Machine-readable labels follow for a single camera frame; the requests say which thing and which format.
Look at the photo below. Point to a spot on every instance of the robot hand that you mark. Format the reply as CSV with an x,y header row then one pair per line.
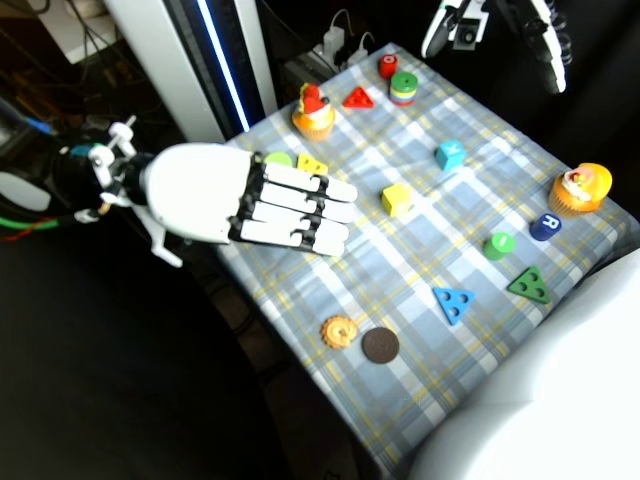
x,y
195,190
547,45

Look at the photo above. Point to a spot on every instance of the blue cube with letter K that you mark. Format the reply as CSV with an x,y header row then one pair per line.
x,y
450,156

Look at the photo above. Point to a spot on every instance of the green sandwich toy cookie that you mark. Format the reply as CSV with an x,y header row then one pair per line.
x,y
278,159

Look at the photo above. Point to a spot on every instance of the yellow triangle block with holes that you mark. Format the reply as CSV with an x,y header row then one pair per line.
x,y
312,164

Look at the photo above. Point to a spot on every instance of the white column with blue light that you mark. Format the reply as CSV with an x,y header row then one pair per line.
x,y
165,65

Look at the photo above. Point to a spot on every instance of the strawberry toy cupcake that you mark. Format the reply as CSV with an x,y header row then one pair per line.
x,y
314,120

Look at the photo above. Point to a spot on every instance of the stack of coloured rings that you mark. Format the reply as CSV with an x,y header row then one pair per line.
x,y
403,89

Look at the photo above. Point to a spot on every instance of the orange toy cupcake with cream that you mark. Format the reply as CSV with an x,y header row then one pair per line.
x,y
580,192

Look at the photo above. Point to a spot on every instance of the red cylinder block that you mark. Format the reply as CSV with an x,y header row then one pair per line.
x,y
387,67

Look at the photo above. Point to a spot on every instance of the grey power strip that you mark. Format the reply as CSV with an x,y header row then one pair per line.
x,y
307,62

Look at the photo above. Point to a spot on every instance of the blue cylinder with letter R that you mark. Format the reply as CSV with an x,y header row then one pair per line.
x,y
545,227

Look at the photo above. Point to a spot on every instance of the white power adapter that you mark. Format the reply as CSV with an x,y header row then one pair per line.
x,y
334,42
364,47

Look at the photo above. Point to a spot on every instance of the red triangle block with holes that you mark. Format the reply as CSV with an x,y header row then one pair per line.
x,y
359,100

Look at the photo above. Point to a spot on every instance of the white shelf board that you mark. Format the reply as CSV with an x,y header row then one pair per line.
x,y
75,35

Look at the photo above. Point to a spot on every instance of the yellow cube block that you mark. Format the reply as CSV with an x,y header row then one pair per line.
x,y
396,200

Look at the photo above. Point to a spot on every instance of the yellow flower toy cookie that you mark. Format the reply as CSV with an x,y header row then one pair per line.
x,y
339,331

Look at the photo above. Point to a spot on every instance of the green cylinder block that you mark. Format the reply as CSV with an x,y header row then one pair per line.
x,y
499,246

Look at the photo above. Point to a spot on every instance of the blue plaid tablecloth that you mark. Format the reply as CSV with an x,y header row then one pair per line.
x,y
400,250

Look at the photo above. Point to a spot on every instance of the brown sandwich toy cookie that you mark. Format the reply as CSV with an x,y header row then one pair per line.
x,y
381,345

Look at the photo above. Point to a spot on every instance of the green triangle block with holes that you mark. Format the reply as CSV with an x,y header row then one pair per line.
x,y
530,287

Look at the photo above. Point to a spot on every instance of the blue triangle block with holes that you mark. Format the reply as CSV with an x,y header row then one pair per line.
x,y
450,306

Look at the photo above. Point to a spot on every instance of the white robot torso shell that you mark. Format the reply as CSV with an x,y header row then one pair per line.
x,y
540,380

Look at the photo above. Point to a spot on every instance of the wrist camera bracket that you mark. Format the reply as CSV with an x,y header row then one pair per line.
x,y
162,242

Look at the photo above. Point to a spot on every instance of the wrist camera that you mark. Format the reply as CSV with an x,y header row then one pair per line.
x,y
468,31

